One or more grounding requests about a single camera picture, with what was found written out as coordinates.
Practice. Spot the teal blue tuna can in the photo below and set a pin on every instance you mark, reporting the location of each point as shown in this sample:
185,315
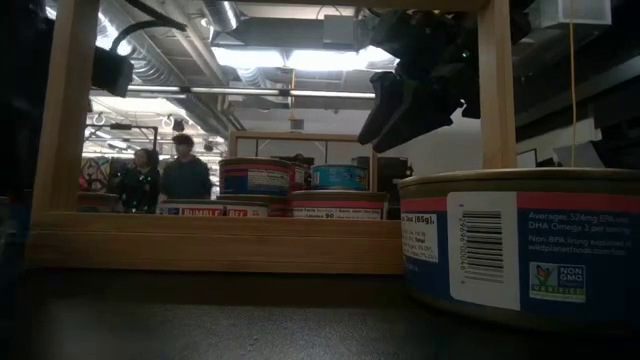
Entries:
339,178

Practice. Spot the white lid tuna can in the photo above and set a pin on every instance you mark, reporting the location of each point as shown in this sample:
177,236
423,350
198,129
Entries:
560,240
337,207

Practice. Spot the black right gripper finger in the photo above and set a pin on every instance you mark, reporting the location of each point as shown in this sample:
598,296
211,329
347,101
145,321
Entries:
420,117
382,105

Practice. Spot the black metal gantry frame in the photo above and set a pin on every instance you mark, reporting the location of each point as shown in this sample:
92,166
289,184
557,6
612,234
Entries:
122,126

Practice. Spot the person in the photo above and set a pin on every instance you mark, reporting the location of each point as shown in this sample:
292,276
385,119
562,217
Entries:
137,182
186,175

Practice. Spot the pink salmon can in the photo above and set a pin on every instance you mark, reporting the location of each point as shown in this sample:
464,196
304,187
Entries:
299,177

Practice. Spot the colourful patterned cloth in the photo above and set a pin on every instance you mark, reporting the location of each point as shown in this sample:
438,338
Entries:
95,172

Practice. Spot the long ceiling tube light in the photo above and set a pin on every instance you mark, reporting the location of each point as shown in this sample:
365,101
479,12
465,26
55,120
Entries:
155,88
280,93

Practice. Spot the wooden slatted shelf rack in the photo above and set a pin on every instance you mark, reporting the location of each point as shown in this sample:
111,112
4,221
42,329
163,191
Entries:
225,245

